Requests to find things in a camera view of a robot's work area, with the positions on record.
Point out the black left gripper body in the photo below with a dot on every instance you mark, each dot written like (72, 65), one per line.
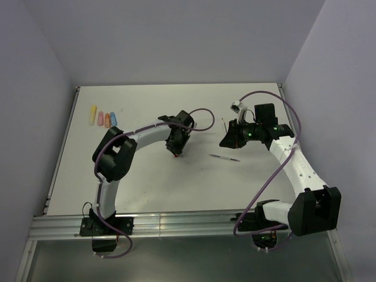
(177, 146)

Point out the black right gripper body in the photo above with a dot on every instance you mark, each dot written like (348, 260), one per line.
(248, 132)

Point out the blue highlighter pen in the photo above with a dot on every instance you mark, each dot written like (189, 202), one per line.
(113, 119)

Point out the orange highlighter pen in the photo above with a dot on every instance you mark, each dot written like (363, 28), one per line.
(107, 122)

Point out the pink highlighter pen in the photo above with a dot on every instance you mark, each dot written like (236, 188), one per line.
(101, 119)

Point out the yellow marker pen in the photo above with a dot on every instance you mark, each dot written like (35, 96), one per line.
(92, 115)

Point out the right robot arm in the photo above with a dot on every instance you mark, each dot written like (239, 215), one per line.
(316, 206)

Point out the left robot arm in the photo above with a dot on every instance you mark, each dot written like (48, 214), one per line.
(114, 155)

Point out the purple ballpoint pen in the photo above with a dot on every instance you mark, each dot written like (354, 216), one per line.
(224, 158)

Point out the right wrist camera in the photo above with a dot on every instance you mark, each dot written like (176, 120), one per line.
(240, 109)

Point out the aluminium rail frame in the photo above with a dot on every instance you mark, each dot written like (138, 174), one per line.
(182, 213)

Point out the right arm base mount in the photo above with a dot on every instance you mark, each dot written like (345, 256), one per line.
(252, 223)

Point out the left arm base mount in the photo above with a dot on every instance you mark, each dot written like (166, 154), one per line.
(92, 226)

